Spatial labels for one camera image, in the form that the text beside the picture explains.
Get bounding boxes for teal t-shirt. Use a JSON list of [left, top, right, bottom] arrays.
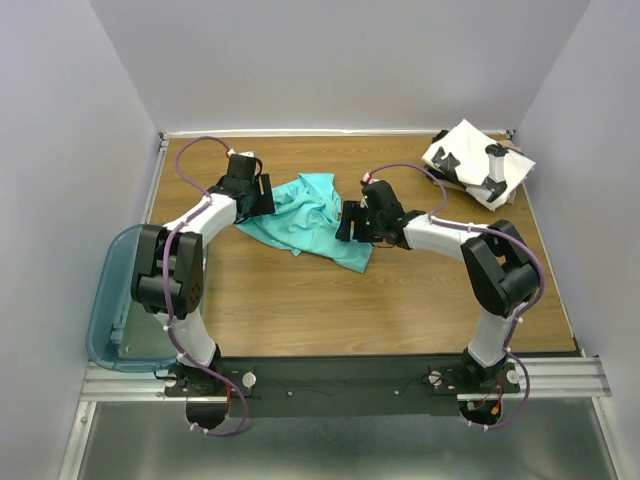
[[236, 173, 373, 273]]

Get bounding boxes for white black folded t-shirt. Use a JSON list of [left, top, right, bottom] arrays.
[[422, 119, 535, 211]]

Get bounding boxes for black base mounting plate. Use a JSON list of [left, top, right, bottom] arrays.
[[163, 354, 521, 431]]

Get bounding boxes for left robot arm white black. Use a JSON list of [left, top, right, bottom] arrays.
[[131, 153, 275, 395]]

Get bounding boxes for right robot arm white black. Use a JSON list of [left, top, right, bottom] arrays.
[[335, 180, 545, 392]]

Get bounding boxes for clear blue plastic bin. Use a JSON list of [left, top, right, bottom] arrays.
[[86, 224, 175, 373]]

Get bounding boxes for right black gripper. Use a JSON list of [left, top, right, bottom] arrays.
[[333, 200, 384, 243]]

